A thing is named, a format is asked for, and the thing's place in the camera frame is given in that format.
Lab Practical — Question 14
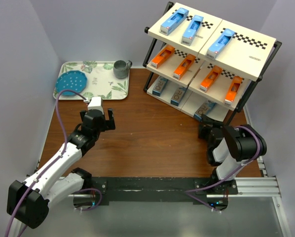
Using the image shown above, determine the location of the teal dotted plate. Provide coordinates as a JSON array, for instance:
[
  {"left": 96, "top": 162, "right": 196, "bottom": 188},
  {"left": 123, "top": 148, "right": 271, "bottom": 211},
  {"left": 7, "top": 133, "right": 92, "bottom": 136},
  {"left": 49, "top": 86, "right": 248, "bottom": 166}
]
[{"left": 55, "top": 70, "right": 88, "bottom": 94}]

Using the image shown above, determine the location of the light blue Curaprox box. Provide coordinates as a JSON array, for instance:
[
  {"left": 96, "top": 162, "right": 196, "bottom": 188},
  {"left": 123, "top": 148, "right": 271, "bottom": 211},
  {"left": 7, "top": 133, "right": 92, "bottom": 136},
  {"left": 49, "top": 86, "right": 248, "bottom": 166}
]
[
  {"left": 181, "top": 15, "right": 204, "bottom": 46},
  {"left": 160, "top": 8, "right": 189, "bottom": 36},
  {"left": 206, "top": 29, "right": 235, "bottom": 60}
]

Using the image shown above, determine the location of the orange Curaprox box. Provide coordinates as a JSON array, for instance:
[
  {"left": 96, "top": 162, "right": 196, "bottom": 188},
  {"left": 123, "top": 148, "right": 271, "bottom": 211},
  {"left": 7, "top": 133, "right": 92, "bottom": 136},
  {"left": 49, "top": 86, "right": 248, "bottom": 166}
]
[
  {"left": 173, "top": 54, "right": 195, "bottom": 80},
  {"left": 151, "top": 45, "right": 175, "bottom": 68},
  {"left": 223, "top": 76, "right": 243, "bottom": 106}
]

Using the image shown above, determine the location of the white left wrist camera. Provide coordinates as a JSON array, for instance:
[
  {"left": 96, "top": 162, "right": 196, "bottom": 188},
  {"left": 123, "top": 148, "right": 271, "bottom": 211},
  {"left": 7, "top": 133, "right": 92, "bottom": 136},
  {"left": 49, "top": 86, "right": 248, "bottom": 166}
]
[{"left": 83, "top": 96, "right": 104, "bottom": 114}]

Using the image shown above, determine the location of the cream three tier shelf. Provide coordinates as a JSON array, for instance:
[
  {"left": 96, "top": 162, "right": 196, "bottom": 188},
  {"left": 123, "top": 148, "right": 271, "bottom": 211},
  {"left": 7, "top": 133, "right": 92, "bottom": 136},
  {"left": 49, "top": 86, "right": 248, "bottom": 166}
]
[{"left": 144, "top": 2, "right": 281, "bottom": 121}]

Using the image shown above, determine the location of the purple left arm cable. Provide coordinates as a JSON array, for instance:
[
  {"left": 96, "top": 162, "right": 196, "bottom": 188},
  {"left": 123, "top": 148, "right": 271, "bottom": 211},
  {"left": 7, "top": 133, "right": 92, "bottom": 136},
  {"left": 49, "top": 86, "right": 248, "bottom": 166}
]
[{"left": 4, "top": 89, "right": 104, "bottom": 237}]

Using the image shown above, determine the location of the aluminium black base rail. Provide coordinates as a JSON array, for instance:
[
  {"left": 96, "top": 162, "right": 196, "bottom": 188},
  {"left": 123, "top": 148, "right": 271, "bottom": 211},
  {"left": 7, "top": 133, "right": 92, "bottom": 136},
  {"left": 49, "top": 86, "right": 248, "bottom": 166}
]
[{"left": 9, "top": 111, "right": 293, "bottom": 237}]

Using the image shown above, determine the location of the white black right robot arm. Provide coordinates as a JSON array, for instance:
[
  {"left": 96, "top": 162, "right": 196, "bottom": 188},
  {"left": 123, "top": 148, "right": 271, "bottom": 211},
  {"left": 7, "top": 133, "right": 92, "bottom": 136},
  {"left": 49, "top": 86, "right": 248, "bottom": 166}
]
[{"left": 197, "top": 115, "right": 267, "bottom": 194}]

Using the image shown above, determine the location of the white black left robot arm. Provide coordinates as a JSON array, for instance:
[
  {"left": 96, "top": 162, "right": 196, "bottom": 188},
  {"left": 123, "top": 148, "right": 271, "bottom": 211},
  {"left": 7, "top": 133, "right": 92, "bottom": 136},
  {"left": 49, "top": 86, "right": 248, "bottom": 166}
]
[{"left": 7, "top": 108, "right": 115, "bottom": 229}]

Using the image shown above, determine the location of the grey ceramic mug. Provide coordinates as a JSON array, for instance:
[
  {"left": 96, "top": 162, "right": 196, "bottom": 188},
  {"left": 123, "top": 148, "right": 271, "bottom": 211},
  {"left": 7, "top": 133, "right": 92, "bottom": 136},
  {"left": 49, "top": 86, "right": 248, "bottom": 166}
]
[{"left": 113, "top": 60, "right": 133, "bottom": 79}]

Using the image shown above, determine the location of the leaf patterned serving tray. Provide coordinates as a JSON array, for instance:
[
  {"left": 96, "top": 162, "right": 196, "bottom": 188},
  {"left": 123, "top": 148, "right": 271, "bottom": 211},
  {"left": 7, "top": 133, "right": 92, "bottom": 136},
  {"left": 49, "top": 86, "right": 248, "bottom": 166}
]
[{"left": 53, "top": 61, "right": 129, "bottom": 100}]

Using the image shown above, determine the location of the orange Curaprox box flap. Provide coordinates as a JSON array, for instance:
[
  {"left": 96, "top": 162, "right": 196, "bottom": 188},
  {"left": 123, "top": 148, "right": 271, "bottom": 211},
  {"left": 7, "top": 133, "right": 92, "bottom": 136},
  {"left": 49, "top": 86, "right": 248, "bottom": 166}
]
[{"left": 200, "top": 66, "right": 222, "bottom": 92}]

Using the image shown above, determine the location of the blue silver R&O toothpaste box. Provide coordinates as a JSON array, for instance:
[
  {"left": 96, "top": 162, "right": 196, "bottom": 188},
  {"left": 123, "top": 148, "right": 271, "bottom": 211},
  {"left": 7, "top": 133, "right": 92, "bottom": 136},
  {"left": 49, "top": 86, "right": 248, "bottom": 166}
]
[{"left": 193, "top": 100, "right": 216, "bottom": 122}]

